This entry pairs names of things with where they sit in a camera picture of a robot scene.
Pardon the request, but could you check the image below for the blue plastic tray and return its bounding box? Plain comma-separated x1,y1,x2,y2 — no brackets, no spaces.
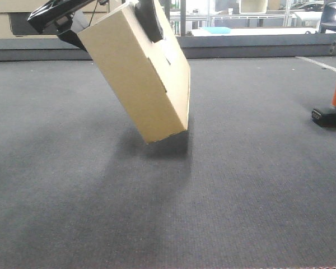
200,26,232,35

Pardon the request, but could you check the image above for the white table top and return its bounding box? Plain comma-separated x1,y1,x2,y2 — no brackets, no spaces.
192,27,321,37

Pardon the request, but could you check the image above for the white plastic bin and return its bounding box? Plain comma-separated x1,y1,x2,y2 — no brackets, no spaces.
239,0,268,14

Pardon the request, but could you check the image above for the brown cardboard package box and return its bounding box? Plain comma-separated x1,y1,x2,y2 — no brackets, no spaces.
78,1,190,143

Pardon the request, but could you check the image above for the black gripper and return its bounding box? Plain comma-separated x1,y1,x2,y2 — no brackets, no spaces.
27,0,92,50

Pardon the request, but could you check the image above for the dark grey conveyor side rail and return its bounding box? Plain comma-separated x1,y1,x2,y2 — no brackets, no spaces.
0,34,336,61

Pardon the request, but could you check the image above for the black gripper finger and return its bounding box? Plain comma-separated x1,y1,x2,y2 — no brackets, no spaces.
134,0,164,43

